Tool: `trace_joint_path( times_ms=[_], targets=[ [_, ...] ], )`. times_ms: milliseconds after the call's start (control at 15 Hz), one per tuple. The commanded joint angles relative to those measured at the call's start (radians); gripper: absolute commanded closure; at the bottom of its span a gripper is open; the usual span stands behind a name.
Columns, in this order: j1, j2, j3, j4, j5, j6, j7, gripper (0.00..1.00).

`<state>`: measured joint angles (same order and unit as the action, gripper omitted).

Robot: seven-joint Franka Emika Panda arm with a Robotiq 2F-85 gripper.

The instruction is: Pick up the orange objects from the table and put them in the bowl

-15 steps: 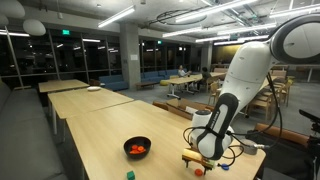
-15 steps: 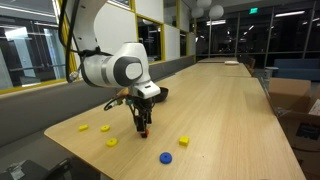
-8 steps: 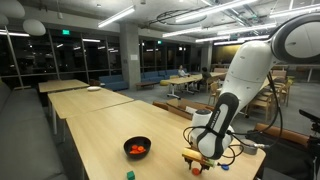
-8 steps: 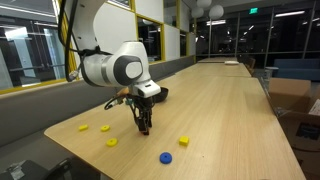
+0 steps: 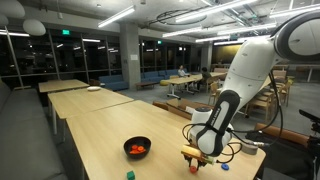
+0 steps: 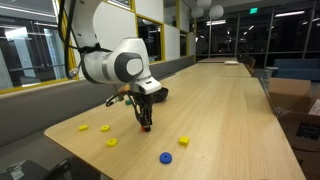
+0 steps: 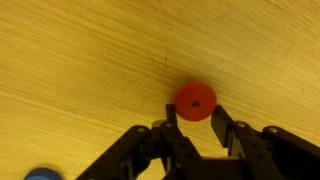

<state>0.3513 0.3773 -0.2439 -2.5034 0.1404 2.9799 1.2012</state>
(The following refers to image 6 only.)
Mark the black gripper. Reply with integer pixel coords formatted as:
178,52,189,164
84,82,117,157
132,93,156,132

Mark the black bowl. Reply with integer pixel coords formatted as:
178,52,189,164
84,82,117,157
153,86,170,103

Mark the blue disc with hole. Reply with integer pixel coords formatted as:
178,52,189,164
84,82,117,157
159,151,173,165

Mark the yellow cube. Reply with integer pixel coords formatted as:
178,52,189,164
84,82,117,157
178,135,190,147

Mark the light wooden table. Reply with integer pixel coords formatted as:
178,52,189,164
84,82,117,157
176,62,253,79
197,56,239,64

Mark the grey upholstered bench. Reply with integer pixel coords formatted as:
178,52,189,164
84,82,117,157
0,55,196,180

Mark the white globe lamp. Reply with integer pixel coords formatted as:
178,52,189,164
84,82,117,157
195,0,213,9
208,4,225,20
191,6,205,19

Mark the dark wooden chair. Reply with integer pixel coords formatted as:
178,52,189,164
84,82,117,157
241,54,257,75

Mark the linear ceiling light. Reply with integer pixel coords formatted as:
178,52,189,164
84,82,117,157
205,19,227,26
274,10,306,18

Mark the black equipment case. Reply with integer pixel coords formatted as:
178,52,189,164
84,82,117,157
0,156,101,180

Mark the yellow framed glass window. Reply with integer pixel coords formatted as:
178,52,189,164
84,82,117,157
0,0,80,95

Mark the white stool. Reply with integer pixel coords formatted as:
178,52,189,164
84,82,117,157
264,66,279,79

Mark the cardboard box with label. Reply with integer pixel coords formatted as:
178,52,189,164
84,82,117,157
274,96,320,180

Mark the blue sofa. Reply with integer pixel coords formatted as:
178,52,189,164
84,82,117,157
273,58,320,82

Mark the black looped gripper cable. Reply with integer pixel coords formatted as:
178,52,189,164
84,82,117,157
105,92,139,116

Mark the long black robot cable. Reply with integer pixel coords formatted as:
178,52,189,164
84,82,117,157
57,0,113,80

